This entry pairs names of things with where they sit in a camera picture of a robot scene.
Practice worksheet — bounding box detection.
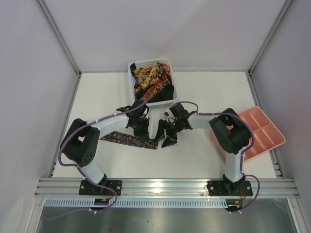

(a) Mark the dark floral paisley tie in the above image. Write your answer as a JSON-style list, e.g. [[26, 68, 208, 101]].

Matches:
[[100, 131, 158, 150]]

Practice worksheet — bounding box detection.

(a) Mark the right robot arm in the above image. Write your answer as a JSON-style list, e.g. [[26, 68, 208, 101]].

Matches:
[[154, 101, 255, 195]]

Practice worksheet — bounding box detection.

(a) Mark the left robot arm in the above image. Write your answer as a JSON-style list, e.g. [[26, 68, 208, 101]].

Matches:
[[58, 98, 149, 187]]

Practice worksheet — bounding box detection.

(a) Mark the black tie in basket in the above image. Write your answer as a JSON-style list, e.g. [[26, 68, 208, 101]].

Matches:
[[154, 84, 174, 102]]

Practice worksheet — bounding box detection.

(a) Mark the red multicolour patterned tie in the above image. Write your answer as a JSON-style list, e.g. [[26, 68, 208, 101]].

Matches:
[[142, 62, 172, 103]]

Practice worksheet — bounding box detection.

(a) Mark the yellow patterned tie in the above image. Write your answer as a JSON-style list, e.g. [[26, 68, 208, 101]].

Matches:
[[131, 63, 156, 90]]

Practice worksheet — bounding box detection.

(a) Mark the white perforated plastic basket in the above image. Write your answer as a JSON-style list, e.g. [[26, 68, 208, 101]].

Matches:
[[128, 58, 178, 107]]

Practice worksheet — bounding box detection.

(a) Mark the pink divided organiser tray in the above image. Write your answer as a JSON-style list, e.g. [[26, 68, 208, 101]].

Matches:
[[238, 106, 286, 160]]

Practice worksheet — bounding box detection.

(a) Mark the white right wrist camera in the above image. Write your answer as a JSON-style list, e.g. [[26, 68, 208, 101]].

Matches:
[[163, 110, 170, 120]]

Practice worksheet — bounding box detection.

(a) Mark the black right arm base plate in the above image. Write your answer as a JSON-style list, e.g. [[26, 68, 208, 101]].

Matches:
[[207, 180, 253, 197]]

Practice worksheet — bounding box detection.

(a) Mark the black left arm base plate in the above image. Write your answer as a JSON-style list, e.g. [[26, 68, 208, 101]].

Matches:
[[79, 180, 122, 196]]

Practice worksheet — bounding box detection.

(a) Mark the white slotted cable duct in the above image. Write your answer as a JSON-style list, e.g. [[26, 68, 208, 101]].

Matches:
[[44, 198, 227, 208]]

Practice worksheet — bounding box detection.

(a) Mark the aluminium front rail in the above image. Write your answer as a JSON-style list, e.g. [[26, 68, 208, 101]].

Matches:
[[35, 178, 299, 199]]

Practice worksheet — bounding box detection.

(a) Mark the left aluminium frame post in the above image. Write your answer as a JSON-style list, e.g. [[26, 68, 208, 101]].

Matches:
[[36, 0, 82, 78]]

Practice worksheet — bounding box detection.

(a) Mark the aluminium frame post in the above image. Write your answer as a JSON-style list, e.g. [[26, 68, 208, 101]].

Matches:
[[247, 0, 294, 73], [36, 0, 82, 78]]

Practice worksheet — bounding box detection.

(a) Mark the right aluminium frame post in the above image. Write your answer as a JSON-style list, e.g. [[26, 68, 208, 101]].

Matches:
[[247, 0, 294, 73]]

